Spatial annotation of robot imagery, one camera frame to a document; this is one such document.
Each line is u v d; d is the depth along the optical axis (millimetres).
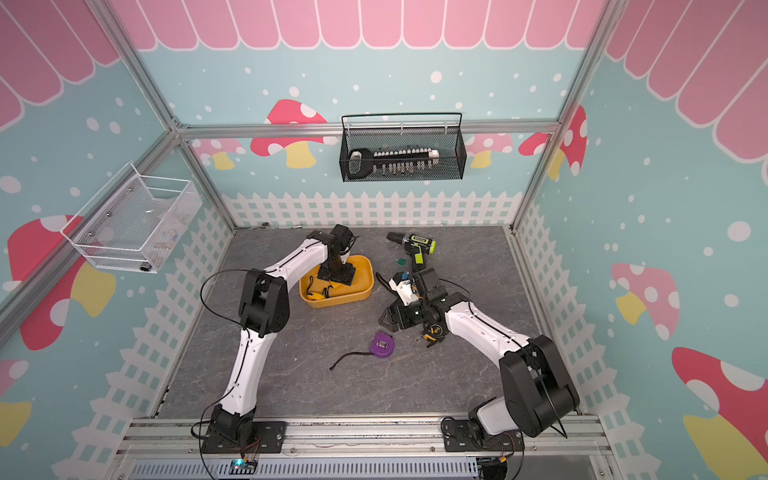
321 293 978
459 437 740
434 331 893
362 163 895
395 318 755
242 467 727
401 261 1110
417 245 1091
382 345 872
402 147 923
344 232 891
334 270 915
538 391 428
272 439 742
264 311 623
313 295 950
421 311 725
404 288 790
